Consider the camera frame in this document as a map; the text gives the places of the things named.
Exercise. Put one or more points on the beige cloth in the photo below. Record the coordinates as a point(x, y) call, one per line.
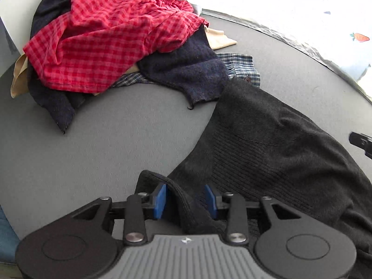
point(17, 78)

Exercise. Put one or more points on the blue plaid shirt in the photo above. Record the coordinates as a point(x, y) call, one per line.
point(244, 66)

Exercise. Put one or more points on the navy knit sweater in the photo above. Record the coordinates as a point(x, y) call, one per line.
point(186, 69)

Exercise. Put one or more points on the red checked shirt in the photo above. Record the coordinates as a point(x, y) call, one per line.
point(110, 32)

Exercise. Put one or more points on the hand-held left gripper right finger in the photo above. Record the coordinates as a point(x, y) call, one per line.
point(210, 202)

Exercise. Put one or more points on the dark grey knit sweater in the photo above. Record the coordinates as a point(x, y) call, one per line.
point(261, 136)

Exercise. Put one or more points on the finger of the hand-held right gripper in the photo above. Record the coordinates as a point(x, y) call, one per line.
point(361, 142)

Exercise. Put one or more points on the white printed bedsheet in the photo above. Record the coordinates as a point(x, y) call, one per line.
point(290, 5)

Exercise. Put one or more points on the teal blue object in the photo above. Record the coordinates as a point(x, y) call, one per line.
point(7, 238)

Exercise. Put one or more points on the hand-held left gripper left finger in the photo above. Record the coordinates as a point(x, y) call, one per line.
point(160, 202)

